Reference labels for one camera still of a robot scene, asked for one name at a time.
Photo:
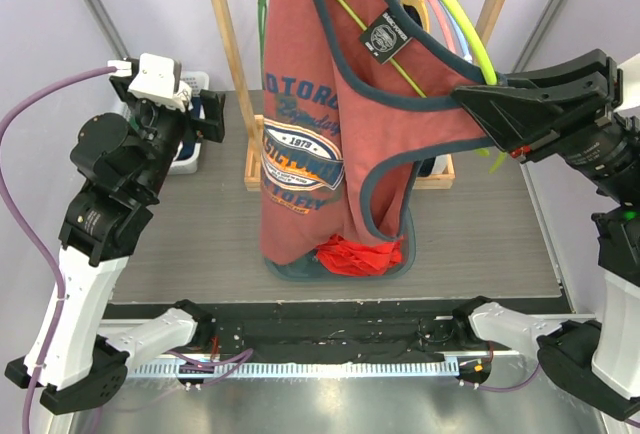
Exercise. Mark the yellow hanger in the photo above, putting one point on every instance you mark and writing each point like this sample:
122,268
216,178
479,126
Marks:
418,12

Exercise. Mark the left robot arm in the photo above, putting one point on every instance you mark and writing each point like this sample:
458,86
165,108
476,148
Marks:
124,170

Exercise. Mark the green plastic hanger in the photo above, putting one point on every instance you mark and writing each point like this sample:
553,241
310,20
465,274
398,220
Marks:
262,11

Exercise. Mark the red tank top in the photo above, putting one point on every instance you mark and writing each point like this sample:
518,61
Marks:
346,258

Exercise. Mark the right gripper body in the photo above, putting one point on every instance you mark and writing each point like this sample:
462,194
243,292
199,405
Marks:
553,139

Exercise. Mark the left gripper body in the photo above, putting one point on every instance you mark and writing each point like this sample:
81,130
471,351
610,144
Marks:
162,128

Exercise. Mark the light blue hanger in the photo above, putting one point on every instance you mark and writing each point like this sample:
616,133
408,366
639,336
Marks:
462,46

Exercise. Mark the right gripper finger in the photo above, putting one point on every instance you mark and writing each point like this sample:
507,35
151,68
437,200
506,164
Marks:
517,117
591,71

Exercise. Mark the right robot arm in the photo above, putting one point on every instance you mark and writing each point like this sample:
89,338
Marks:
596,361

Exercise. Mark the maroon graphic tank top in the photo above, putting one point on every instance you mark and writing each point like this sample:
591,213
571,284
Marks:
356,96

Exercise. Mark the pink hanger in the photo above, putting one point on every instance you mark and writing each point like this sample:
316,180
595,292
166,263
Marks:
443,24

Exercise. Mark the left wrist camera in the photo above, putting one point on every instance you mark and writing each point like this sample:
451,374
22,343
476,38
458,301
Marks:
152,78

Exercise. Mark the teal plastic tub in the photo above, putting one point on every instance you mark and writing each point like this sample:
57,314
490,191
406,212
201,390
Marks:
308,269

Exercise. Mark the lime green hanger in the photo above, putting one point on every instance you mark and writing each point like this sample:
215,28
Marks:
474,42

